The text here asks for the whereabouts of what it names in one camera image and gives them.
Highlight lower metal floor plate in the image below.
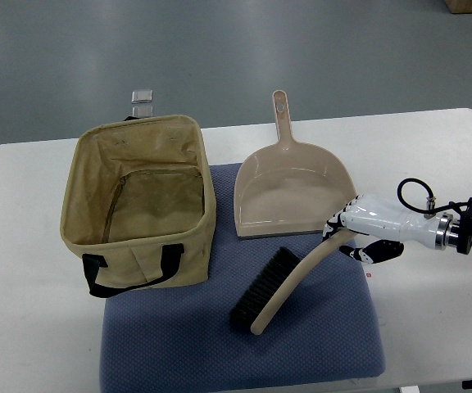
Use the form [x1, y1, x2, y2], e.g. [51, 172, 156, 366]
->
[132, 104, 153, 119]

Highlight yellow canvas bag black handles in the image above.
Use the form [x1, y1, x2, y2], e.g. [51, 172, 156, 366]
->
[60, 115, 216, 298]

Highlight cardboard box corner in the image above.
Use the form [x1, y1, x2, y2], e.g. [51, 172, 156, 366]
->
[442, 0, 472, 15]

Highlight beige hand broom black bristles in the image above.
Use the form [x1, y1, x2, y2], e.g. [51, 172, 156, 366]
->
[229, 229, 355, 336]

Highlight blue quilted mat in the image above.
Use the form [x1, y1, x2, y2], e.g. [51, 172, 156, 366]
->
[100, 164, 385, 392]

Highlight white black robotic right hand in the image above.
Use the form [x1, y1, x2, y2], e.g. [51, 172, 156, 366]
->
[323, 195, 458, 264]

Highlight beige plastic dustpan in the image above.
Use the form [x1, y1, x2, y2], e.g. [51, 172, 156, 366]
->
[234, 90, 356, 237]

